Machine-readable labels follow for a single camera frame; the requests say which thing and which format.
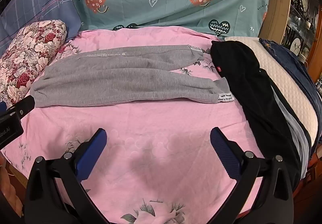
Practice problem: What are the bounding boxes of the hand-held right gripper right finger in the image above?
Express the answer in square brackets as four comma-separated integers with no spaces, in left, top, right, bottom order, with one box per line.
[210,127,294,224]

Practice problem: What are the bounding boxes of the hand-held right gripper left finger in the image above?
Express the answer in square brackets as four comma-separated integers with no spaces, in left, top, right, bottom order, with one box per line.
[24,128,108,224]

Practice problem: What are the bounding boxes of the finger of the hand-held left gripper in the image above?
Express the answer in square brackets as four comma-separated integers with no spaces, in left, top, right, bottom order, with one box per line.
[6,95,35,117]

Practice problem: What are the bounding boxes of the grey pants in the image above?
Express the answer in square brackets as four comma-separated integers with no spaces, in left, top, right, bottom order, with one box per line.
[30,44,236,108]

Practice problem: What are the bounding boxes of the pink floral bedsheet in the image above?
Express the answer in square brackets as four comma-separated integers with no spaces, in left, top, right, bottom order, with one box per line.
[0,26,273,224]

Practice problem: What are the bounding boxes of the wooden display cabinet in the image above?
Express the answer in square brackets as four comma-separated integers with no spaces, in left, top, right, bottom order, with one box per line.
[264,0,322,84]

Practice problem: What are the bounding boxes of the light grey garment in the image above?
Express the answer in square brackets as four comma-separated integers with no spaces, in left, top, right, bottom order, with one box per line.
[272,85,310,177]

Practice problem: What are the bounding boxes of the white quilted mattress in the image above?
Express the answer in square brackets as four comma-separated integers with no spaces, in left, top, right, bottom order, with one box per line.
[224,36,319,149]

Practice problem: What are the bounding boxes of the dark blue jeans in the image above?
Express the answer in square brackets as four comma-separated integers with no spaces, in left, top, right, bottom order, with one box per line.
[259,38,322,144]

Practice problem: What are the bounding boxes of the black garment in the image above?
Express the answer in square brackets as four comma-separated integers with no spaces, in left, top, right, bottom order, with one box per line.
[210,40,303,180]

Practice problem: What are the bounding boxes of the red floral quilt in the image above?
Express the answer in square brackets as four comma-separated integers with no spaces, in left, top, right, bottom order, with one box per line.
[0,20,68,109]

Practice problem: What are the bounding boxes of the wooden bed frame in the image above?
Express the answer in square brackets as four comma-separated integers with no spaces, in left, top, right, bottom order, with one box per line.
[0,149,29,224]

